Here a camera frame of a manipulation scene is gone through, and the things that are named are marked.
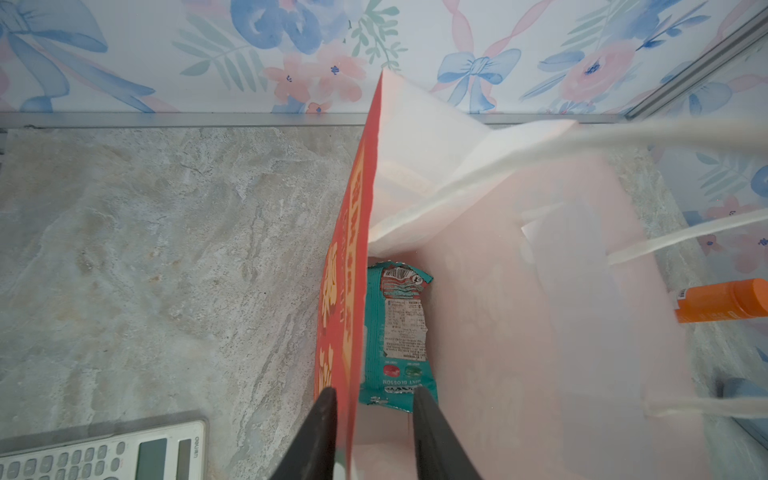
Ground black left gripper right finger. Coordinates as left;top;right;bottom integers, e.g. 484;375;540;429
412;387;481;480

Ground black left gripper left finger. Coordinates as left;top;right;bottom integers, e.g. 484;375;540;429
270;387;338;480

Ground teal snack packet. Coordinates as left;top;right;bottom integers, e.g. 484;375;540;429
358;261;438;413

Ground red paper gift bag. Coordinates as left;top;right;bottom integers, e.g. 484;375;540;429
314;72;767;479

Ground white grey calculator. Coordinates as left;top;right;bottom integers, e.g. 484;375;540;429
1;420;208;480

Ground orange plastic bottle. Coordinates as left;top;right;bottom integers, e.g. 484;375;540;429
670;278;767;323

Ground blue object at wall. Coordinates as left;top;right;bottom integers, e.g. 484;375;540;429
721;378;767;420

